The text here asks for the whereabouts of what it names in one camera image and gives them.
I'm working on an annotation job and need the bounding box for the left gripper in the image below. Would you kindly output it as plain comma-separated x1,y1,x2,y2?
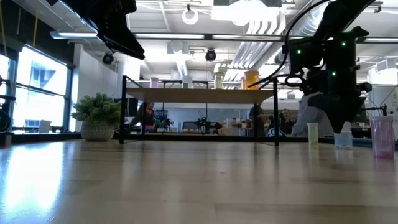
62,0,146,60

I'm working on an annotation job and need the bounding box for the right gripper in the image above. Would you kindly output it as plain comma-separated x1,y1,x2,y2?
300,26,373,134

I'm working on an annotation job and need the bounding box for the clear pill bottle white cap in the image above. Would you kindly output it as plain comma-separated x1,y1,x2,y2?
333,121,354,149

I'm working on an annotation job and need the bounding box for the yellow-green pill bottle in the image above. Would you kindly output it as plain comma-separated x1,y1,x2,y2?
307,122,320,147
214,73,225,90

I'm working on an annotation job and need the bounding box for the person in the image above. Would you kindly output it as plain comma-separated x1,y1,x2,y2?
292,93,335,137
136,101,158,133
248,104,268,136
279,108,295,135

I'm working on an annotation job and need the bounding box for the long ceiling light bar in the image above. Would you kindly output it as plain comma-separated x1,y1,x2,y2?
49,30,398,44

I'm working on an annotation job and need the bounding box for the potted green plant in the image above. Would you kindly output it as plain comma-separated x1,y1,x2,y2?
70,92,122,142

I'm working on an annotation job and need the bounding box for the small green desk plant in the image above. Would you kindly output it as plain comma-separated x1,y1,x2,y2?
155,118,170,130

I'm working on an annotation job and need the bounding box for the large black-framed window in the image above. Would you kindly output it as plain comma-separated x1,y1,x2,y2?
0,46,75,135

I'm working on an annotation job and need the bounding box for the small black desktop robot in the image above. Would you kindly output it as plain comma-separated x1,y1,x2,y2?
194,116,223,135

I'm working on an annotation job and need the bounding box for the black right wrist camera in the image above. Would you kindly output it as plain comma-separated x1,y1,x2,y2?
288,37,326,75

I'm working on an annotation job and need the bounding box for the white hanging ring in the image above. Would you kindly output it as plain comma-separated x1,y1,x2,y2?
182,7,200,26

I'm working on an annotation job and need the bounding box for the wooden shelf black metal frame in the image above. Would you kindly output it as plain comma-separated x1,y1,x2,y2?
119,75,280,147

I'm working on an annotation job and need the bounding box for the yellow hanging cord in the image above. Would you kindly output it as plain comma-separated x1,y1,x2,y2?
32,6,40,47

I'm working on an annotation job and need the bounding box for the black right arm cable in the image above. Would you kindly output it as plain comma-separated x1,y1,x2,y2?
248,0,332,88

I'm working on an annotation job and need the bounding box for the silver ventilation duct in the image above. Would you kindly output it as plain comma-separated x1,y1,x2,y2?
273,0,318,65

